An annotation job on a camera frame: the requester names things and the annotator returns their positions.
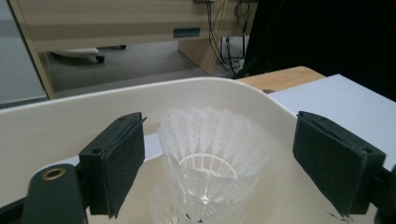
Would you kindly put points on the black curtain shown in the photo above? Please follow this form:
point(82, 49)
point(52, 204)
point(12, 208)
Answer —
point(327, 37)

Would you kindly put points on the beige wooden desk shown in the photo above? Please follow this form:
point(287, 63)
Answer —
point(109, 31)

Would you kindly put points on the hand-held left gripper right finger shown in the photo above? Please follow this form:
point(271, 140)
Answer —
point(336, 161)

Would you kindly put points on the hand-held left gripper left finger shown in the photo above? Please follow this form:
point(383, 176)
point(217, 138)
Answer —
point(118, 161)

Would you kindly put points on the white chair base with casters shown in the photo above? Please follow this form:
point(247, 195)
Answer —
point(77, 52)

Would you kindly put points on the wooden table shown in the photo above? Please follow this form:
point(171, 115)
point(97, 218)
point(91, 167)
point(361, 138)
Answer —
point(280, 79)

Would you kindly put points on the white plastic storage bin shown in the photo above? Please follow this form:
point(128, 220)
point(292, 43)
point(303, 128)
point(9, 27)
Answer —
point(62, 130)

